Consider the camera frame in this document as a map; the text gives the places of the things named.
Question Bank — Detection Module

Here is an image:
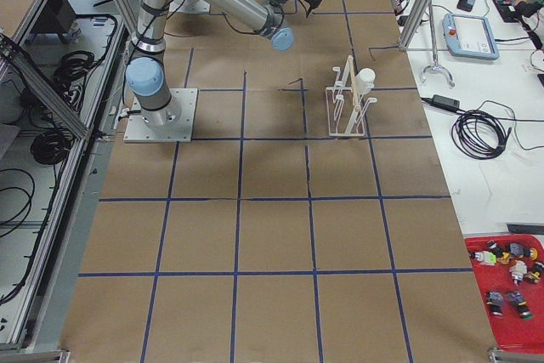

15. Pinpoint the blue teach pendant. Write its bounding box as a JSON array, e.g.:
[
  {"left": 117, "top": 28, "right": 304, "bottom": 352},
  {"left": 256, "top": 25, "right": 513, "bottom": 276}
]
[{"left": 442, "top": 13, "right": 499, "bottom": 60}]

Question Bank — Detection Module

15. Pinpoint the white wire cup rack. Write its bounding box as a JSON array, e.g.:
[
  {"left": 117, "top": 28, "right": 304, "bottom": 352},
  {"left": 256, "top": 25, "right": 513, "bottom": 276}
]
[{"left": 325, "top": 55, "right": 377, "bottom": 138}]

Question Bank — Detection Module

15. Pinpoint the coiled black cable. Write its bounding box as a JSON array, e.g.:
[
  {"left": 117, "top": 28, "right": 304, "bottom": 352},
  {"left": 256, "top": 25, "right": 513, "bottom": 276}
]
[{"left": 450, "top": 100, "right": 518, "bottom": 162}]

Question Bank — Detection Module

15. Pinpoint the red parts tray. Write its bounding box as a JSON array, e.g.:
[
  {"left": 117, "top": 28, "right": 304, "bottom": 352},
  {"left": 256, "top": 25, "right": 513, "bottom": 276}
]
[{"left": 465, "top": 234, "right": 543, "bottom": 354}]

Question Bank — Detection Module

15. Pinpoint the black power adapter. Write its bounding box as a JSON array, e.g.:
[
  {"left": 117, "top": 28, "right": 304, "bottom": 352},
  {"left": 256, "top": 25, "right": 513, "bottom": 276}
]
[{"left": 430, "top": 94, "right": 460, "bottom": 112}]

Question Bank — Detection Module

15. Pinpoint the black smartphone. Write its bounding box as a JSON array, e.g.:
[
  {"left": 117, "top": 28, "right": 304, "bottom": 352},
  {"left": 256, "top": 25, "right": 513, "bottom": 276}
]
[{"left": 456, "top": 0, "right": 476, "bottom": 12}]

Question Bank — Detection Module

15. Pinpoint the white plastic cup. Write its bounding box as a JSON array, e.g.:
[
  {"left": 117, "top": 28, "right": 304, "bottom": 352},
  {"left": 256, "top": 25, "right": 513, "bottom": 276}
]
[{"left": 355, "top": 68, "right": 376, "bottom": 95}]

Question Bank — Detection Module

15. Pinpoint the metal reacher grabber pole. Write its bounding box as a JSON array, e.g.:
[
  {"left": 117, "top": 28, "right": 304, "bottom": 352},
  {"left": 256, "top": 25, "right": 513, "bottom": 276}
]
[{"left": 421, "top": 0, "right": 455, "bottom": 88}]

